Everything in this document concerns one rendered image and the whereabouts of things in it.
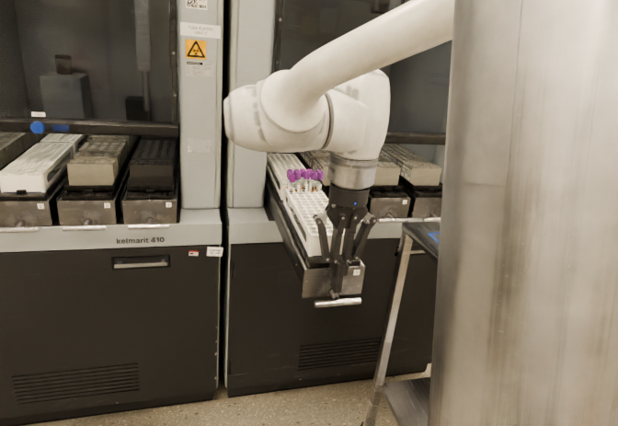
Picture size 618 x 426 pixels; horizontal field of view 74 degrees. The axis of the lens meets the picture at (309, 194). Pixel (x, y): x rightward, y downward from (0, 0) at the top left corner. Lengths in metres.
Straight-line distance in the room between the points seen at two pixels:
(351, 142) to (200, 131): 0.60
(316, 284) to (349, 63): 0.51
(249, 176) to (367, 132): 0.61
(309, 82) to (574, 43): 0.40
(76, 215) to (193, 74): 0.48
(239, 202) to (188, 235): 0.19
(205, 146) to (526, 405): 1.08
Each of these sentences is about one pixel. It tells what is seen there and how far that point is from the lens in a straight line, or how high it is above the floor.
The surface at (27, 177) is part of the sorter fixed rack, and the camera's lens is 1.26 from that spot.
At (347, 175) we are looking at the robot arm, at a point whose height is 1.03.
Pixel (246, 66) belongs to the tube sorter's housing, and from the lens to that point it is 1.19.
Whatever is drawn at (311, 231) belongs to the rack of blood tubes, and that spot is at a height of 0.86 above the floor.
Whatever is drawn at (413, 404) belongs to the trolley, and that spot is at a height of 0.28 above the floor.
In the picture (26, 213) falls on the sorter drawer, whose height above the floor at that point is 0.77.
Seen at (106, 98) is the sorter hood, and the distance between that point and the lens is 1.20.
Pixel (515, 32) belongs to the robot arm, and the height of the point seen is 1.27.
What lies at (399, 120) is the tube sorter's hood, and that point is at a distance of 1.33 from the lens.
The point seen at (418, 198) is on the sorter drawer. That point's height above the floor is 0.81.
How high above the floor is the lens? 1.26
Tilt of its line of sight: 21 degrees down
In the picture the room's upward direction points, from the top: 6 degrees clockwise
